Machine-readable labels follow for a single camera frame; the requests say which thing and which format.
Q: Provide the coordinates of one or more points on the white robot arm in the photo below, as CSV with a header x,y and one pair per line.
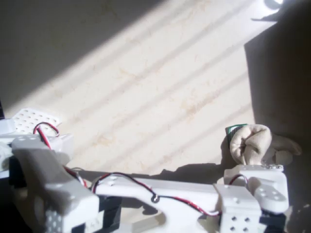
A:
x,y
175,189

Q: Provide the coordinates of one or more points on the green white label sticker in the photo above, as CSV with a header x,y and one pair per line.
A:
x,y
229,132

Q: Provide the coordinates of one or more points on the beige knit cloth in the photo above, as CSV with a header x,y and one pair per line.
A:
x,y
4,155

